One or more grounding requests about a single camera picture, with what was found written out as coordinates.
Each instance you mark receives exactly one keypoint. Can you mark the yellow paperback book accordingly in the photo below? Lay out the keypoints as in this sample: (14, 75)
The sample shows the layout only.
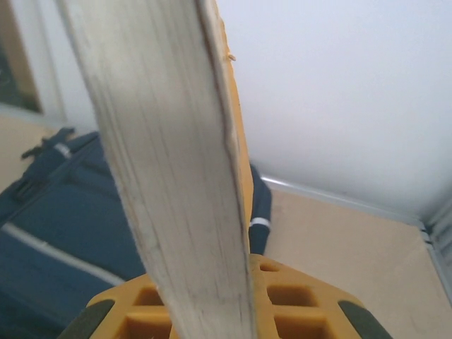
(169, 141)

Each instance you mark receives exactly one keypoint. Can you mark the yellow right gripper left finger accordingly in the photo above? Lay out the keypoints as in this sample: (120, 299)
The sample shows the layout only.
(116, 310)

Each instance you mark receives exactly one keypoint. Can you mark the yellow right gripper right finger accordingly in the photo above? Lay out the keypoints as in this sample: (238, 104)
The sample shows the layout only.
(310, 310)

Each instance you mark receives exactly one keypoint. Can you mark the white door frame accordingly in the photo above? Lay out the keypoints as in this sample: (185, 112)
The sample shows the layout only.
(49, 70)

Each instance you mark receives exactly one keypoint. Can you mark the aluminium table edge rail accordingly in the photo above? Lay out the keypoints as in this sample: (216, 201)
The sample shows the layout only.
(335, 197)

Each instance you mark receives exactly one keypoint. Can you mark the brown wooden door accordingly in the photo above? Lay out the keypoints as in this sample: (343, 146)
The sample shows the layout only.
(17, 53)

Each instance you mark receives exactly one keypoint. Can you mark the aluminium side rail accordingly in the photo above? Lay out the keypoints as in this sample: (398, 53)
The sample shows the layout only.
(439, 247)

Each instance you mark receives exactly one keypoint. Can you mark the navy blue backpack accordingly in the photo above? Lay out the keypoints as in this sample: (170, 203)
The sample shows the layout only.
(53, 212)

